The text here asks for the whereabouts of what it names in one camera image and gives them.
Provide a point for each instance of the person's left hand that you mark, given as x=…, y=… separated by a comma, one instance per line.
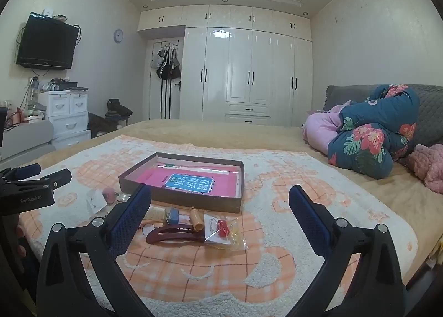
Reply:
x=20, y=239

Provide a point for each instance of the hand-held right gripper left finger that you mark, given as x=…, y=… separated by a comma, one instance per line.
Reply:
x=133, y=215

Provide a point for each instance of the pink hair clip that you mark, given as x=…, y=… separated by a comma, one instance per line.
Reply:
x=110, y=196

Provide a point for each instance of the round wall clock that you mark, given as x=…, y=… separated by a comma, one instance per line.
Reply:
x=118, y=36

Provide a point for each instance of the cluttered side desk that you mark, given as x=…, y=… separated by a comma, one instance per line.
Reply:
x=29, y=106

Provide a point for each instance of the blue floral quilt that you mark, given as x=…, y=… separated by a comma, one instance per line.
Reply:
x=373, y=137

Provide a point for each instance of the white door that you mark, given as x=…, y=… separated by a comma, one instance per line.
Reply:
x=173, y=99

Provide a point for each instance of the pink book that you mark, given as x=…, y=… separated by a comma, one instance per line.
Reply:
x=223, y=186

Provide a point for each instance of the dark clothes pile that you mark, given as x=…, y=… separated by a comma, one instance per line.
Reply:
x=116, y=109

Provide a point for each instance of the white drawer cabinet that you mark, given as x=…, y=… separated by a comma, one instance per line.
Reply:
x=67, y=120

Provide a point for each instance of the pink fluffy blanket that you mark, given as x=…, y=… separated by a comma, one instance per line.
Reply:
x=431, y=168

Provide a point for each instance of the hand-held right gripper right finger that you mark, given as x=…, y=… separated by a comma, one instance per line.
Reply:
x=308, y=222

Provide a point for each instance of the red bead earring packet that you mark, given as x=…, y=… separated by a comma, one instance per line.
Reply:
x=221, y=226

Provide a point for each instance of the blue hair clip packet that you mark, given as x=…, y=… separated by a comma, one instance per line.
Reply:
x=173, y=215

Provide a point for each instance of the white router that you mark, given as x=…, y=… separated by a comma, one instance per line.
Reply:
x=47, y=12

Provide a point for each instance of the black wall television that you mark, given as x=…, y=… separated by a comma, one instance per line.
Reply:
x=46, y=42

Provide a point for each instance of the clear packet with white card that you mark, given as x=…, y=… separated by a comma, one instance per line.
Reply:
x=96, y=203

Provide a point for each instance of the maroon hair clip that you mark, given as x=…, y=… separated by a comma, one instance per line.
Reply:
x=162, y=234

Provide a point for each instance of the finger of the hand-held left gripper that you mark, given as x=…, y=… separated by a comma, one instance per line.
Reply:
x=27, y=170
x=57, y=179

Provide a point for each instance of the black set-top box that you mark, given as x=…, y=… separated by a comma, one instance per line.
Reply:
x=69, y=86

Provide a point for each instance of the white wardrobe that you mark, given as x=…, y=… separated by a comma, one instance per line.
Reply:
x=242, y=68

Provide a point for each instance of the hanging bags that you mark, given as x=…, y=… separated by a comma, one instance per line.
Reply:
x=168, y=66

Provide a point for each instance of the dark flat screen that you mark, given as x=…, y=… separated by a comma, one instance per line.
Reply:
x=2, y=126

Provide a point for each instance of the grey padded headboard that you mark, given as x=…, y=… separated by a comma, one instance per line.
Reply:
x=429, y=116

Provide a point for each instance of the bed with tan sheet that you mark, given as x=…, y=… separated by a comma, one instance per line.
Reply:
x=225, y=133

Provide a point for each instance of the pink quilt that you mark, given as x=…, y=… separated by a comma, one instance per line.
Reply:
x=320, y=130

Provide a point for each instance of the brown cardboard box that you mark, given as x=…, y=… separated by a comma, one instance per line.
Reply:
x=193, y=202

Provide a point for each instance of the orange and white patterned blanket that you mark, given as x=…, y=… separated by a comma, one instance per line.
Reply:
x=270, y=261

